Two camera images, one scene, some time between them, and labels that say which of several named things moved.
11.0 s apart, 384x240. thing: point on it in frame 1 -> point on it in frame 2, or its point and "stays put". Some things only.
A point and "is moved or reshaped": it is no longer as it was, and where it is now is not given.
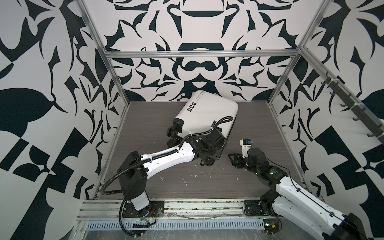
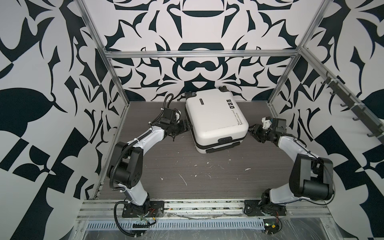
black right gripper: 235,160 -> 256,131
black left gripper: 219,150 -> 185,127
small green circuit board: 271,225 stays put
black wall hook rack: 352,104 stays put
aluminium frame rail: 150,52 stays put
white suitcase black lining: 205,110 is moved or reshaped
